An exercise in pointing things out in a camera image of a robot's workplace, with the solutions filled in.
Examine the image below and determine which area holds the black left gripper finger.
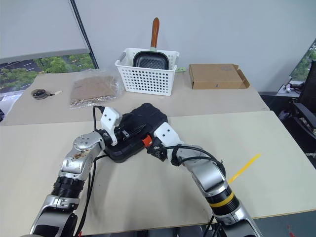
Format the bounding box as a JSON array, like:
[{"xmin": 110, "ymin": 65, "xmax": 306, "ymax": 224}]
[
  {"xmin": 127, "ymin": 123, "xmax": 148, "ymax": 135},
  {"xmin": 129, "ymin": 130, "xmax": 147, "ymax": 142}
]

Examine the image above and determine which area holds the black plastic tool case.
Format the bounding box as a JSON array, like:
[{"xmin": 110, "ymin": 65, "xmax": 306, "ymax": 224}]
[{"xmin": 103, "ymin": 102, "xmax": 170, "ymax": 163}]

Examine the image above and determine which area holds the black window frame post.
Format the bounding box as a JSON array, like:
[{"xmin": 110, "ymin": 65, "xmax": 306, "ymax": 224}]
[{"xmin": 69, "ymin": 0, "xmax": 99, "ymax": 70}]

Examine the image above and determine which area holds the small white device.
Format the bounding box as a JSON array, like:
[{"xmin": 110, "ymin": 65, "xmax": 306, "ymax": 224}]
[{"xmin": 283, "ymin": 82, "xmax": 301, "ymax": 93}]

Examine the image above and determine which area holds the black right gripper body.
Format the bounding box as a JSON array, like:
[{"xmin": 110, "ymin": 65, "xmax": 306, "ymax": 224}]
[{"xmin": 147, "ymin": 139, "xmax": 169, "ymax": 163}]

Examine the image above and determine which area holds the clear bag with brown paper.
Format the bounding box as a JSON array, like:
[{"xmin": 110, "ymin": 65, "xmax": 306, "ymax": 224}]
[{"xmin": 69, "ymin": 69, "xmax": 124, "ymax": 111}]

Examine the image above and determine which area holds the round dark tape roll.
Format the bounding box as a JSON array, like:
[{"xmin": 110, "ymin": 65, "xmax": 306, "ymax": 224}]
[{"xmin": 31, "ymin": 88, "xmax": 51, "ymax": 100}]

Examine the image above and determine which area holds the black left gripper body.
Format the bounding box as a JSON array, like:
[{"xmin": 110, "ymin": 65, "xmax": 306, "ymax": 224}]
[{"xmin": 115, "ymin": 126, "xmax": 132, "ymax": 144}]

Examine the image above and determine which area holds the black office chair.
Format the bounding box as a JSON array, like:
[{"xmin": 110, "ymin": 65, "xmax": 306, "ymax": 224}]
[{"xmin": 278, "ymin": 59, "xmax": 316, "ymax": 171}]

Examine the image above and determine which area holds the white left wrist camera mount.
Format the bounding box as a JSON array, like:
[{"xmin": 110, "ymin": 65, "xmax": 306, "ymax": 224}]
[{"xmin": 100, "ymin": 106, "xmax": 123, "ymax": 146}]

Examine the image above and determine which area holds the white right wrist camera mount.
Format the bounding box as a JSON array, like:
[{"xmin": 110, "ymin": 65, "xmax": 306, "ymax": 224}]
[{"xmin": 153, "ymin": 122, "xmax": 185, "ymax": 149}]

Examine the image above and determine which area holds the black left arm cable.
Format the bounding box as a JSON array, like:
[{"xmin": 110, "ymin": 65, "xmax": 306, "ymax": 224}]
[{"xmin": 74, "ymin": 105, "xmax": 111, "ymax": 237}]

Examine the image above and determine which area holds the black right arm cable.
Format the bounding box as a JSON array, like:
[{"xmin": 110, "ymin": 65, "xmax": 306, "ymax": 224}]
[{"xmin": 148, "ymin": 145, "xmax": 227, "ymax": 178}]

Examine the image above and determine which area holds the white perforated plastic basket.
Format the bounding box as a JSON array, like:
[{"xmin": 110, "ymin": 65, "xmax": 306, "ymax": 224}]
[{"xmin": 115, "ymin": 48, "xmax": 180, "ymax": 96}]

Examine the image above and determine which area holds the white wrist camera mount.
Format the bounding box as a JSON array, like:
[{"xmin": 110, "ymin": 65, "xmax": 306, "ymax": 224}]
[
  {"xmin": 153, "ymin": 122, "xmax": 185, "ymax": 149},
  {"xmin": 100, "ymin": 106, "xmax": 123, "ymax": 146}
]

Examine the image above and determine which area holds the brown cardboard box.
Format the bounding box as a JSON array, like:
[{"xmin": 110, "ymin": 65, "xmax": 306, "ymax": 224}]
[{"xmin": 189, "ymin": 63, "xmax": 250, "ymax": 90}]

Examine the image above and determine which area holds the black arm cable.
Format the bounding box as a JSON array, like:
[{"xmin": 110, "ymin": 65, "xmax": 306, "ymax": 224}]
[
  {"xmin": 74, "ymin": 105, "xmax": 111, "ymax": 237},
  {"xmin": 148, "ymin": 145, "xmax": 227, "ymax": 178}
]

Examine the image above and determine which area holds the black square pan brown handle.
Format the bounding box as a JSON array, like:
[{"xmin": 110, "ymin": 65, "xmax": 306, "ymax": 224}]
[{"xmin": 132, "ymin": 17, "xmax": 171, "ymax": 71}]

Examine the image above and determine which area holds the white roller blind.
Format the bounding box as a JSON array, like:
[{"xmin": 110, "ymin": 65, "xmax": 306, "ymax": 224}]
[{"xmin": 0, "ymin": 0, "xmax": 91, "ymax": 60}]

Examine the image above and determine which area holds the yellow tape strip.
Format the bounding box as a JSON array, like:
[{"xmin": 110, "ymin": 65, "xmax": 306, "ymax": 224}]
[{"xmin": 208, "ymin": 153, "xmax": 261, "ymax": 208}]

